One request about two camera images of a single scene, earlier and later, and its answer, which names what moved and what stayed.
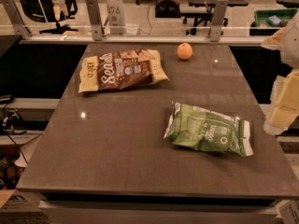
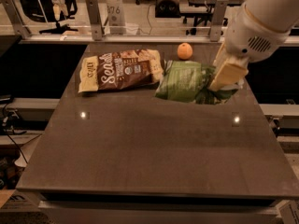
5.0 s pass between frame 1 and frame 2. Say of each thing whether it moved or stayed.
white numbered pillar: stayed
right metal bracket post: stayed
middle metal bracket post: stayed
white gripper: moved
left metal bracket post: stayed
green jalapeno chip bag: moved
